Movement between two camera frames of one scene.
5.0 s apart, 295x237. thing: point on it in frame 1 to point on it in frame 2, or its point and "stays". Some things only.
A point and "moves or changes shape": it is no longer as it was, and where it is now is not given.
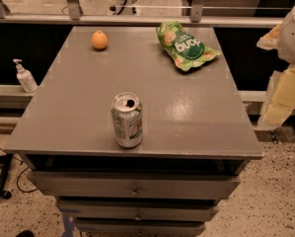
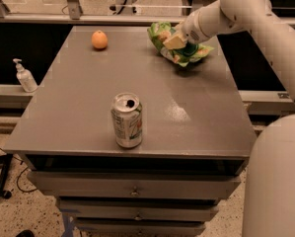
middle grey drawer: x=138 y=208 stays
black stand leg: x=6 y=161 stays
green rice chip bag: x=184 y=48 moves or changes shape
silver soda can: x=127 y=117 stays
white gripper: x=293 y=39 to x=191 y=30
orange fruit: x=100 y=39 stays
